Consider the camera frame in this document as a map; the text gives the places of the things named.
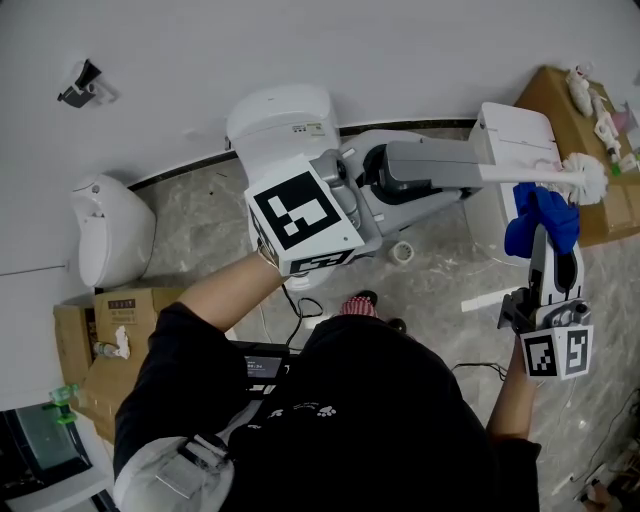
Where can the white paper wad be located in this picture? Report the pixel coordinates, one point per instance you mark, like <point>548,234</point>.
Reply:
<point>122,342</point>

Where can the pink spray bottle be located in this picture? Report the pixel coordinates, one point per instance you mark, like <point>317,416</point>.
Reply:
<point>625,120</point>

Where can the person in black shirt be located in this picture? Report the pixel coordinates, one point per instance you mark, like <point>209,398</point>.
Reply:
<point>375,425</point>

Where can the white power strip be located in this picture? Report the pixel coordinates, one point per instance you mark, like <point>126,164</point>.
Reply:
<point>562,484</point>

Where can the person's right forearm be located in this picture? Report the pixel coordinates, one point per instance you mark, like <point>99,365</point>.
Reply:
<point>512,400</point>

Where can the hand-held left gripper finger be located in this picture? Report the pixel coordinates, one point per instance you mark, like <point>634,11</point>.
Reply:
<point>370,137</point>
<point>410,210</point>

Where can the black shoe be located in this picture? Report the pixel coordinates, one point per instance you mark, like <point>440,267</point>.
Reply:
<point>369,296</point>
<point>396,325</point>

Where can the white tankless toilet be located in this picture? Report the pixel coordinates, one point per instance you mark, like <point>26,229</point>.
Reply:
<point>510,130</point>

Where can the black toilet paper holder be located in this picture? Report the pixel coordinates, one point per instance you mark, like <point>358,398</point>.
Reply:
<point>80,92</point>

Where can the person's left forearm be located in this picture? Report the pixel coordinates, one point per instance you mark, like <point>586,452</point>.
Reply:
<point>230,295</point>

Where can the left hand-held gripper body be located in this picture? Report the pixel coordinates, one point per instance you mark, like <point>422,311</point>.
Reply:
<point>300,220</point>

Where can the large cardboard box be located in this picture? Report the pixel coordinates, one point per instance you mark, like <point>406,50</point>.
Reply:
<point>550,110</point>

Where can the blue cleaning cloth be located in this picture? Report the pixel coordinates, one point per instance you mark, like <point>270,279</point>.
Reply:
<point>550,215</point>

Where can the white bottle green cap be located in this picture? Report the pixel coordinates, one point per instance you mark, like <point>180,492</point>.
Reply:
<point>627,162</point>

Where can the grey waist pouch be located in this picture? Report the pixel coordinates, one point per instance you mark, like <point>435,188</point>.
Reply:
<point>165,470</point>

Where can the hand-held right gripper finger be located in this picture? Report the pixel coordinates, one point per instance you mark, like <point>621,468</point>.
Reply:
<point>539,265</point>
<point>552,280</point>

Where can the white elongated toilet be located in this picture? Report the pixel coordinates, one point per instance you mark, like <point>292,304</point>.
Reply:
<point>280,150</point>

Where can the white brush holder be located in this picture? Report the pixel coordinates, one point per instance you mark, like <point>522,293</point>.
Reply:
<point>402,252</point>

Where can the white wall-mounted urinal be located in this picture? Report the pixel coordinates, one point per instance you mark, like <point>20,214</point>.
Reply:
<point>115,235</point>

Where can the red checked trousers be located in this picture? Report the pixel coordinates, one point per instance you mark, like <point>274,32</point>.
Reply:
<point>357,306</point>

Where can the plastic water bottle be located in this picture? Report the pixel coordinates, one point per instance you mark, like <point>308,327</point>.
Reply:
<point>104,348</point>

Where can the green plastic item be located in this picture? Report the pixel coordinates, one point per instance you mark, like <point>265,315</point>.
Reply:
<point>62,405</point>

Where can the crumpled cardboard box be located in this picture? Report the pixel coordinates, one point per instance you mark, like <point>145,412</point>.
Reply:
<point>110,380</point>

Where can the clear tall bottle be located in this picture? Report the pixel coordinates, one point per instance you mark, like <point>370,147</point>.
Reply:
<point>585,69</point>

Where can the black waist-worn device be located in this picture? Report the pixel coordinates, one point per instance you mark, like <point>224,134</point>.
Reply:
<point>262,367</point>

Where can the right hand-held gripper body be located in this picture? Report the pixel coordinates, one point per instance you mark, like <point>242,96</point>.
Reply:
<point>555,350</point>

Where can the black framed panel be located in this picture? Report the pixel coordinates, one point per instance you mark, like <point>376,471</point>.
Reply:
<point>45,445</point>

